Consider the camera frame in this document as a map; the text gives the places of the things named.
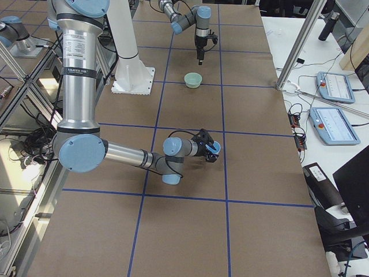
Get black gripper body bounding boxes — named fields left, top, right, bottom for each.
left=196, top=142, right=210, bottom=157
left=195, top=35, right=209, bottom=50

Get light blue plastic cup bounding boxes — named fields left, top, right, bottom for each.
left=206, top=141, right=221, bottom=155

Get mint green bowl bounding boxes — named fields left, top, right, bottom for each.
left=184, top=72, right=202, bottom=89

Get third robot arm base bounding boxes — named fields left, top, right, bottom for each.
left=1, top=16, right=50, bottom=58

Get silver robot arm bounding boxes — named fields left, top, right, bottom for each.
left=158, top=1, right=218, bottom=65
left=48, top=1, right=221, bottom=185

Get small red circuit board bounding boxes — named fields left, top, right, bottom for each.
left=288, top=113, right=300, bottom=128

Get metal rod on table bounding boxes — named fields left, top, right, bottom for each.
left=294, top=89, right=369, bottom=118

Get black box with label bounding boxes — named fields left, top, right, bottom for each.
left=303, top=163, right=343, bottom=209

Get lower blue teach pendant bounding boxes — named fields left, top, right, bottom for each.
left=309, top=107, right=360, bottom=145

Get blue teach pendant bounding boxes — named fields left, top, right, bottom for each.
left=316, top=72, right=355, bottom=104
left=309, top=107, right=360, bottom=145

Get black cylindrical bottle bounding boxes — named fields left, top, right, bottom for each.
left=318, top=12, right=340, bottom=41

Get upper blue teach pendant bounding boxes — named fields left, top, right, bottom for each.
left=316, top=72, right=355, bottom=104

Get black monitor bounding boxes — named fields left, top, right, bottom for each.
left=333, top=149, right=368, bottom=225

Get wooden board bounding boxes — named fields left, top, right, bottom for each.
left=339, top=0, right=369, bottom=72

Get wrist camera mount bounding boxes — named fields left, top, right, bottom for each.
left=192, top=129, right=214, bottom=146
left=208, top=30, right=218, bottom=45

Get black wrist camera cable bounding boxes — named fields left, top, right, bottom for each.
left=149, top=130, right=202, bottom=178

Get white column pedestal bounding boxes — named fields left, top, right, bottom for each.
left=107, top=0, right=155, bottom=95

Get aluminium frame post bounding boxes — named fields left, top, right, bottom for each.
left=276, top=0, right=326, bottom=91

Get coiled black cables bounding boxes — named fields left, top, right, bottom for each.
left=8, top=126, right=58, bottom=168

